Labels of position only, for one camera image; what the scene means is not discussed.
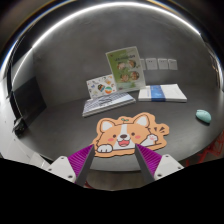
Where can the red chair frame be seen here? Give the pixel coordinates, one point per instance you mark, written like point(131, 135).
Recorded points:
point(214, 151)

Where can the corgi dog mouse pad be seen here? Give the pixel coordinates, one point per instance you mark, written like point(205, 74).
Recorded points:
point(118, 137)

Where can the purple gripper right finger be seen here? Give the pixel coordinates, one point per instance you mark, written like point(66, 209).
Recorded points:
point(148, 161)

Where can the green standing booklet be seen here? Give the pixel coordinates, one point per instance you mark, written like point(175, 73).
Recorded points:
point(127, 69)

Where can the teal computer mouse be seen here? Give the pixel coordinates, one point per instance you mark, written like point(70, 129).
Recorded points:
point(203, 116)

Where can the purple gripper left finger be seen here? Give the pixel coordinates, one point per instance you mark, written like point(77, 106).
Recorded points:
point(81, 162)

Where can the white sticker card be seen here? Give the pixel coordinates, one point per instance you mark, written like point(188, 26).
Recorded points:
point(100, 86)

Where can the black monitor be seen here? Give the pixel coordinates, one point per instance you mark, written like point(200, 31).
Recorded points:
point(27, 102)

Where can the grey striped book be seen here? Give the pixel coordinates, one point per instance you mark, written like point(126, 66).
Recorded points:
point(104, 103)

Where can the white wall socket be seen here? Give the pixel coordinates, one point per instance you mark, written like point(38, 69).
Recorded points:
point(143, 64)
point(172, 63)
point(163, 64)
point(151, 63)

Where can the white book blue band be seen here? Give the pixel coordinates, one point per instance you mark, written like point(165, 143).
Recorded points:
point(162, 93)

